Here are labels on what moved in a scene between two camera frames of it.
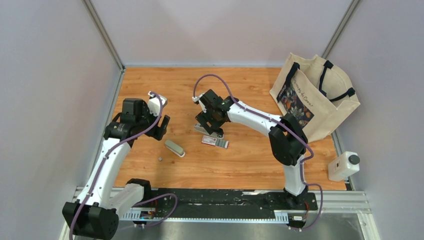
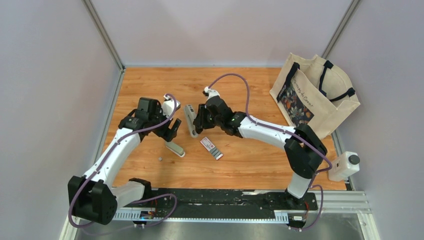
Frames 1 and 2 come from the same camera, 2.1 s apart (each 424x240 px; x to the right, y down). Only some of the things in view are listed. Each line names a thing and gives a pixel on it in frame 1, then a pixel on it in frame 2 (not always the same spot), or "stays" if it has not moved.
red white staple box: [215, 141] -> [212, 148]
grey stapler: [198, 127] -> [190, 116]
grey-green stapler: [175, 148] stays
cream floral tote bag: [315, 91] stays
